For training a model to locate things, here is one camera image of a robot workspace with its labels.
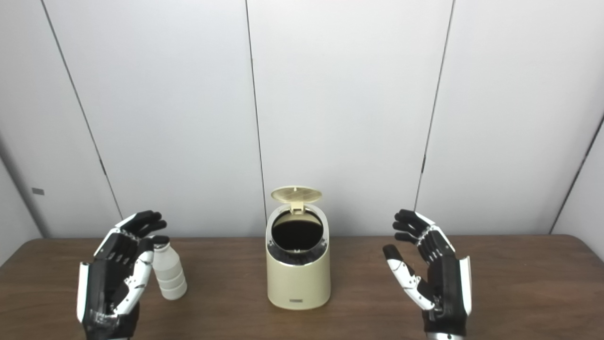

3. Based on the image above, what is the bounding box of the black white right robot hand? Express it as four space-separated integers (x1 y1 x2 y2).
383 209 472 338

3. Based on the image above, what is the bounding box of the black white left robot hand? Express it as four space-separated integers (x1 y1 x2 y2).
76 210 169 340

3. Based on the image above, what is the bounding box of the small white plastic bottle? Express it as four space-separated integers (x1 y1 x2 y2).
152 243 188 300

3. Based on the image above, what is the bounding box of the cream-colored bin body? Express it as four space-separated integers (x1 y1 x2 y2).
265 203 331 311

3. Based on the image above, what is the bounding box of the cream round bin lid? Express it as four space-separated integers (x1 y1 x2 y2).
271 186 323 216

